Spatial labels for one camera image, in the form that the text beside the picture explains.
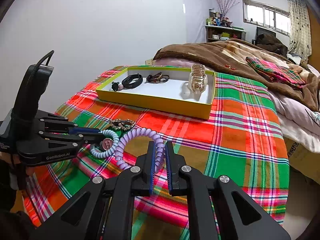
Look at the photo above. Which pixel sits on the wall socket plate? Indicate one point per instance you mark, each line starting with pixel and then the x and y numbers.
pixel 149 62

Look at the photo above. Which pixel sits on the black wristband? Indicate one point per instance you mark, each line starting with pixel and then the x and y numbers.
pixel 132 81

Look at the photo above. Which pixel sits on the yellow shallow cardboard box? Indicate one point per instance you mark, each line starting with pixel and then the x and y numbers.
pixel 173 96

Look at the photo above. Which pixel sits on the window with bars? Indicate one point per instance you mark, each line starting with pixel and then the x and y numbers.
pixel 266 16

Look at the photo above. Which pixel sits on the dark jacket on chair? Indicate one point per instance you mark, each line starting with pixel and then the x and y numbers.
pixel 271 43

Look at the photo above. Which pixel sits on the brown fleece blanket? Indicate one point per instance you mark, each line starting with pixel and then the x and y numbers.
pixel 229 57

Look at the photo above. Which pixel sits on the cluttered wooden shelf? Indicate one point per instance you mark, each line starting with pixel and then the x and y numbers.
pixel 217 33

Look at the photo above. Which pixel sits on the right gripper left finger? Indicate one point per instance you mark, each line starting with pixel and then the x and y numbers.
pixel 103 208

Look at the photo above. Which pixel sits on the folded plaid cloth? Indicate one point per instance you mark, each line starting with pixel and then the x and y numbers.
pixel 275 73

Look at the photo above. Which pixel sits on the wooden wardrobe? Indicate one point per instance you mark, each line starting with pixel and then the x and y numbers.
pixel 314 59

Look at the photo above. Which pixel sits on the white quilt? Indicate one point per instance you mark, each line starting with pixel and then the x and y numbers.
pixel 297 121

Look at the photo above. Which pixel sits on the patterned curtain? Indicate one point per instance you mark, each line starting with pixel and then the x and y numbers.
pixel 300 33

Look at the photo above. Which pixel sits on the plaid red green cloth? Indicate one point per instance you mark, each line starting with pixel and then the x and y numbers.
pixel 241 139

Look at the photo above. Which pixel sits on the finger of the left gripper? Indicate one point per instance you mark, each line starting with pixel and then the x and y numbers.
pixel 83 130
pixel 92 138

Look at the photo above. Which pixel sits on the cardboard box beside bed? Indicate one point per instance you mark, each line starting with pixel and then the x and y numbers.
pixel 302 160

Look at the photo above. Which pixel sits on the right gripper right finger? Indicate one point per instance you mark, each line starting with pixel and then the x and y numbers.
pixel 217 207

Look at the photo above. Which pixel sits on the dried branch bouquet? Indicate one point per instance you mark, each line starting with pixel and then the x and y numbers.
pixel 225 6

